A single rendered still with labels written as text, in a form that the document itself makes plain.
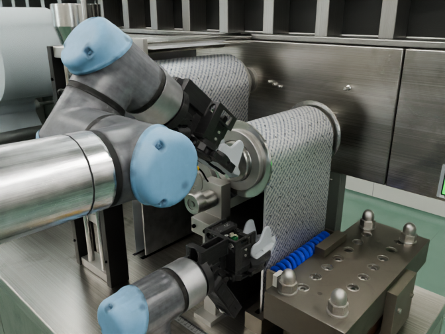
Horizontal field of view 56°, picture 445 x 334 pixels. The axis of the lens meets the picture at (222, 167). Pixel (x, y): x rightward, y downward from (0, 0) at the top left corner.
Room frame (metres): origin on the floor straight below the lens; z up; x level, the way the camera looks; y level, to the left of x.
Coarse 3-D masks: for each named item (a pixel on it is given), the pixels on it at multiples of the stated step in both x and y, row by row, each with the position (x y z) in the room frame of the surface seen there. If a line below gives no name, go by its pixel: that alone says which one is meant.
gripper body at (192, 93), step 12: (180, 84) 0.61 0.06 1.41; (192, 84) 0.60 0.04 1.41; (192, 96) 0.60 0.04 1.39; (204, 96) 0.62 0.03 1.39; (180, 108) 0.57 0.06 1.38; (192, 108) 0.61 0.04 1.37; (204, 108) 0.62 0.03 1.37; (216, 108) 0.62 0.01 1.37; (180, 120) 0.56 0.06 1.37; (192, 120) 0.61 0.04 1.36; (204, 120) 0.61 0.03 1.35; (216, 120) 0.62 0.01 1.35; (192, 132) 0.61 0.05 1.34; (204, 132) 0.60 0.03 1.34; (216, 132) 0.63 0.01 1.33; (204, 144) 0.60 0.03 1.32; (216, 144) 0.63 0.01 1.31; (204, 156) 0.61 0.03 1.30
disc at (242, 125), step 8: (232, 128) 0.74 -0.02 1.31; (240, 128) 0.73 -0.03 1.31; (248, 128) 0.72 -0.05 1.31; (256, 136) 0.71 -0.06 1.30; (264, 144) 0.69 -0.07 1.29; (264, 152) 0.69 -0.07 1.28; (264, 160) 0.69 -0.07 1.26; (264, 168) 0.69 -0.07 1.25; (264, 176) 0.69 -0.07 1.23; (256, 184) 0.70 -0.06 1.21; (264, 184) 0.69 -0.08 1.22; (232, 192) 0.74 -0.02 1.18; (240, 192) 0.73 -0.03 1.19; (248, 192) 0.72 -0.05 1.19; (256, 192) 0.70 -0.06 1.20
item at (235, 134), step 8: (224, 136) 0.74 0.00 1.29; (232, 136) 0.73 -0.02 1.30; (240, 136) 0.72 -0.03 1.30; (248, 136) 0.71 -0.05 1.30; (248, 144) 0.70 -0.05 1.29; (256, 144) 0.70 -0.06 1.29; (256, 152) 0.69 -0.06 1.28; (256, 160) 0.69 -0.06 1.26; (256, 168) 0.69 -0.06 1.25; (224, 176) 0.74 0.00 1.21; (248, 176) 0.70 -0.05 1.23; (256, 176) 0.69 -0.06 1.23; (232, 184) 0.73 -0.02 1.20; (240, 184) 0.72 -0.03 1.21; (248, 184) 0.70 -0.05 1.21
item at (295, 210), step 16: (304, 176) 0.79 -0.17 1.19; (320, 176) 0.83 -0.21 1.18; (272, 192) 0.71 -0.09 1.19; (288, 192) 0.75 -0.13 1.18; (304, 192) 0.79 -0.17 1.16; (320, 192) 0.84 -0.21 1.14; (272, 208) 0.71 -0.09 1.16; (288, 208) 0.75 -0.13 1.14; (304, 208) 0.79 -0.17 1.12; (320, 208) 0.84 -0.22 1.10; (272, 224) 0.71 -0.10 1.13; (288, 224) 0.75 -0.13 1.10; (304, 224) 0.80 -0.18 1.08; (320, 224) 0.85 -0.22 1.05; (288, 240) 0.75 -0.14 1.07; (304, 240) 0.80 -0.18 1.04; (272, 256) 0.72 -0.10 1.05
